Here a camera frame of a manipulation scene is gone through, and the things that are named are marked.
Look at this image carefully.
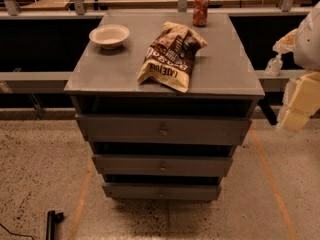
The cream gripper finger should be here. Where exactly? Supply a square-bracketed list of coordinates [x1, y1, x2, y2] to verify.
[279, 72, 320, 132]

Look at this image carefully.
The brown chip bag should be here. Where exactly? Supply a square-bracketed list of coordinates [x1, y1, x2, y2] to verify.
[137, 21, 207, 93]

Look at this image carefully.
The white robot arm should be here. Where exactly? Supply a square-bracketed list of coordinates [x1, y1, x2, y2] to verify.
[273, 2, 320, 132]

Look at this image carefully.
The red soda can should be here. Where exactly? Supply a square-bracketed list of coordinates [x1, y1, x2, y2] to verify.
[193, 0, 210, 27]

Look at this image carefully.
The clear sanitizer bottle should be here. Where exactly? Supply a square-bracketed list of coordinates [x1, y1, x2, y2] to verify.
[265, 54, 283, 77]

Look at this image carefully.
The middle grey drawer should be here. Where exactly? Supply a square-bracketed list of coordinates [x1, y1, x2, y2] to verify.
[93, 154, 233, 177]

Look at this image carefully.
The grey drawer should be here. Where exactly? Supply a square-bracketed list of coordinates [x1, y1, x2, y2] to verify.
[76, 114, 251, 145]
[93, 154, 233, 177]
[103, 183, 221, 201]

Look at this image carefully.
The white paper bowl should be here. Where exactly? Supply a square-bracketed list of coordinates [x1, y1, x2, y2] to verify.
[89, 24, 130, 49]

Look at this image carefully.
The top grey drawer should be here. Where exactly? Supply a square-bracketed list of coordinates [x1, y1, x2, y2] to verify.
[76, 114, 251, 145]

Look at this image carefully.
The bottom grey drawer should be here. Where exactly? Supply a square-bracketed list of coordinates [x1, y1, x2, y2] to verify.
[103, 183, 221, 201]

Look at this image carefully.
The metal railing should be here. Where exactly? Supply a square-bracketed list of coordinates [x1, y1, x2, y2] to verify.
[0, 0, 320, 21]

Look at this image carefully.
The black floor post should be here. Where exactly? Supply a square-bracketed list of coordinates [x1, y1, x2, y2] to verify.
[46, 210, 64, 240]

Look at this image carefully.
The black cable on floor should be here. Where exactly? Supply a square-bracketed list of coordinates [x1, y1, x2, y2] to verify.
[0, 222, 36, 240]

